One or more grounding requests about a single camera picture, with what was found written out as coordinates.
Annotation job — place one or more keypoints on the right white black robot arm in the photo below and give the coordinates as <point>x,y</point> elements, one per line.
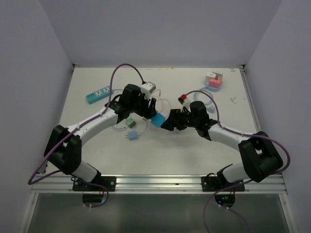
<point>258,154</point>

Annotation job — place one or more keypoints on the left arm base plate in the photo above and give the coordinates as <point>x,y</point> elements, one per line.
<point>94,183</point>

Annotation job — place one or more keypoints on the aluminium front rail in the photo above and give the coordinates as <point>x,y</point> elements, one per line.
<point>156,184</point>

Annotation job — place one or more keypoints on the green charger plug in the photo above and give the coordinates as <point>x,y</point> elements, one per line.
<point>130,122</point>

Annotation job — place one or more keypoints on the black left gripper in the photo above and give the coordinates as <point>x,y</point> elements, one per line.
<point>148,112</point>

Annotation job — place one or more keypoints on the light blue charger plug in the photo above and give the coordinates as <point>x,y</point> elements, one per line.
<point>132,135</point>

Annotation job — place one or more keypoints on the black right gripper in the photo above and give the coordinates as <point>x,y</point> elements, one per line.
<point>175,114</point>

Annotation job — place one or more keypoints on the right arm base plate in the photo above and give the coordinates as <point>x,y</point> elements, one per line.
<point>214,183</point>

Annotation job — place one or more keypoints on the teal power strip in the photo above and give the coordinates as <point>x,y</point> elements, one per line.
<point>98,95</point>

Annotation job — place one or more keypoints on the blue cube socket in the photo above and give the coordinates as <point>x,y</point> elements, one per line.
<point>158,120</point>

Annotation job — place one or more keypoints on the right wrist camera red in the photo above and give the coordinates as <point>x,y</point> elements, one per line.
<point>184,101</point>

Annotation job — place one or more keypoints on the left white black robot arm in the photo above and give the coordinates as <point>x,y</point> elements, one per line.
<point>64,148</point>

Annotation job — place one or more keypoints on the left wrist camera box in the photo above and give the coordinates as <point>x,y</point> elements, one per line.
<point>147,89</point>

